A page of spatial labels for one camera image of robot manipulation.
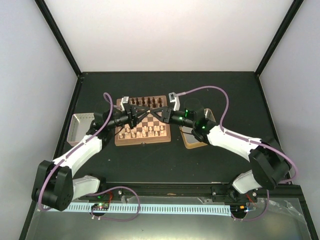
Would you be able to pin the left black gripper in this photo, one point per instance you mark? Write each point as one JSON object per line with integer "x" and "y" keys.
{"x": 132, "y": 114}

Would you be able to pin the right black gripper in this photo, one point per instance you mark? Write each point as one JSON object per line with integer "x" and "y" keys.
{"x": 166, "y": 115}

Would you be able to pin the light queen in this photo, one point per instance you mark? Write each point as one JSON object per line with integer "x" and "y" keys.
{"x": 144, "y": 133}

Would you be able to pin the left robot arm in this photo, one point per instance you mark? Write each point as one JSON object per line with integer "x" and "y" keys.
{"x": 54, "y": 184}

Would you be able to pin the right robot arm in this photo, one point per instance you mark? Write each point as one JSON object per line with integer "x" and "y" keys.
{"x": 268, "y": 163}

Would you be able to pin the dark chess pieces group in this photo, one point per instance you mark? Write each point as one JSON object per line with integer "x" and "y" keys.
{"x": 148, "y": 101}

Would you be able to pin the wooden chess board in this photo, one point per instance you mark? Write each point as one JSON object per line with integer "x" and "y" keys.
{"x": 152, "y": 122}

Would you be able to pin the small circuit board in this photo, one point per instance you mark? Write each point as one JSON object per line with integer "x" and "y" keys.
{"x": 100, "y": 207}

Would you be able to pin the gold metal tin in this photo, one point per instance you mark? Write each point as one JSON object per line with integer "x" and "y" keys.
{"x": 189, "y": 140}

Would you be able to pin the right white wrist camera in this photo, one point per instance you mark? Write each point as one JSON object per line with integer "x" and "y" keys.
{"x": 174, "y": 99}

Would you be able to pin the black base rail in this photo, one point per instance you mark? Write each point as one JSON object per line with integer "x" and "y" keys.
{"x": 216, "y": 192}

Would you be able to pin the white slotted cable duct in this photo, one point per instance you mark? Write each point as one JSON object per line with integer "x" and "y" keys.
{"x": 169, "y": 209}

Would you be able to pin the black frame post left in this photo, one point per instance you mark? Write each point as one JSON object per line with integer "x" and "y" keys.
{"x": 46, "y": 13}

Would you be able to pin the black frame post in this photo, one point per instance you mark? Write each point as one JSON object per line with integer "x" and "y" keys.
{"x": 283, "y": 27}
{"x": 46, "y": 13}

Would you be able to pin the black frame post right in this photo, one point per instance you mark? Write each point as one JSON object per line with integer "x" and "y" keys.
{"x": 283, "y": 27}

